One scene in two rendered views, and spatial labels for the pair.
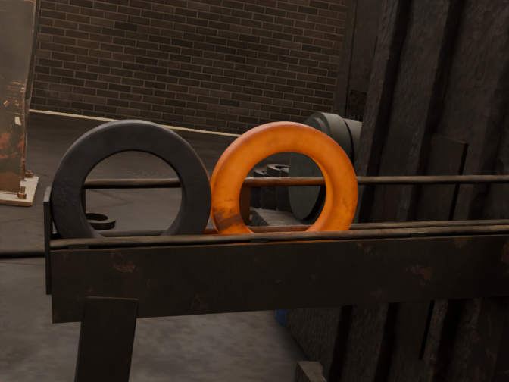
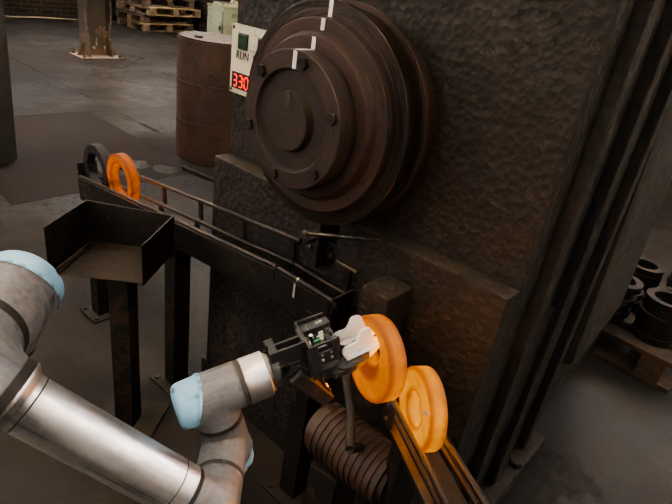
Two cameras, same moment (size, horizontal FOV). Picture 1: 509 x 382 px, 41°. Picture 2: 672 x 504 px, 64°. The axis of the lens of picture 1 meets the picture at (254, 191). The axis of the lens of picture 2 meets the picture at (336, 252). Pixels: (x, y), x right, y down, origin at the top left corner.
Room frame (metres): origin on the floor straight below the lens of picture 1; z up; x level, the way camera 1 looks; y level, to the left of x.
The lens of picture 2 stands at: (0.42, -1.90, 1.39)
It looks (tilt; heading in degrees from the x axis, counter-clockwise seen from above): 27 degrees down; 54
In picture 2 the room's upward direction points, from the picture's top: 9 degrees clockwise
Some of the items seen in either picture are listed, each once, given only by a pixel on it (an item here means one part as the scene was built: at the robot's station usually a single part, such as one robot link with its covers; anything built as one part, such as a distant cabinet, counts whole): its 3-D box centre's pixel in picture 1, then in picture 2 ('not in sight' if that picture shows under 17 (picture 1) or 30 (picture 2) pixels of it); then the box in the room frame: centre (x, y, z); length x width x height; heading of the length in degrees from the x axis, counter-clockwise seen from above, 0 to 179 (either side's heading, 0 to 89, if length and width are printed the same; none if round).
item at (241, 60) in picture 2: not in sight; (264, 67); (1.07, -0.55, 1.15); 0.26 x 0.02 x 0.18; 106
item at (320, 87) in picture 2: not in sight; (295, 120); (0.97, -0.93, 1.11); 0.28 x 0.06 x 0.28; 106
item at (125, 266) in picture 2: not in sight; (117, 329); (0.69, -0.49, 0.36); 0.26 x 0.20 x 0.72; 141
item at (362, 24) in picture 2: not in sight; (327, 117); (1.06, -0.91, 1.11); 0.47 x 0.06 x 0.47; 106
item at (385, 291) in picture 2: not in sight; (379, 329); (1.14, -1.13, 0.68); 0.11 x 0.08 x 0.24; 16
